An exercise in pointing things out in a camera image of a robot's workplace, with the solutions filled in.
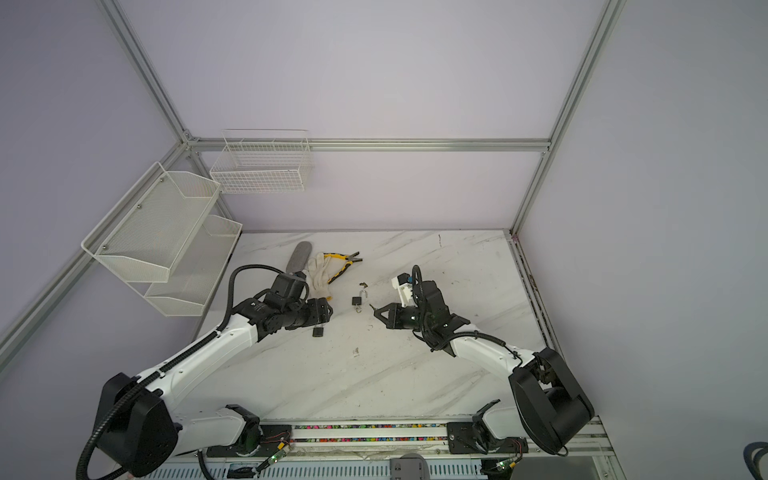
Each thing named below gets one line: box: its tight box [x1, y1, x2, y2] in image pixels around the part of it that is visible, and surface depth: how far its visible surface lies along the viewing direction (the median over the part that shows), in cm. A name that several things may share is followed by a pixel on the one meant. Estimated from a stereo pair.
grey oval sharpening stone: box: [286, 241, 313, 274], surface depth 112 cm
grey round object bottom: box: [390, 453, 430, 480], surface depth 71 cm
